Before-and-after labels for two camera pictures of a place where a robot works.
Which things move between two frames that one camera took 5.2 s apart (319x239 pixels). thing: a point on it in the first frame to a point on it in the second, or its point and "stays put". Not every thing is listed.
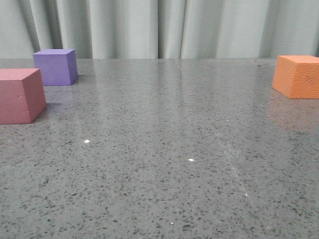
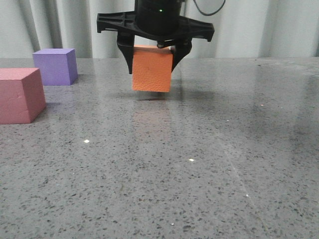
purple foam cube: [58, 66] stays put
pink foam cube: [22, 97] stays put
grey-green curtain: [160, 29] stays put
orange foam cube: [296, 76] to [151, 68]
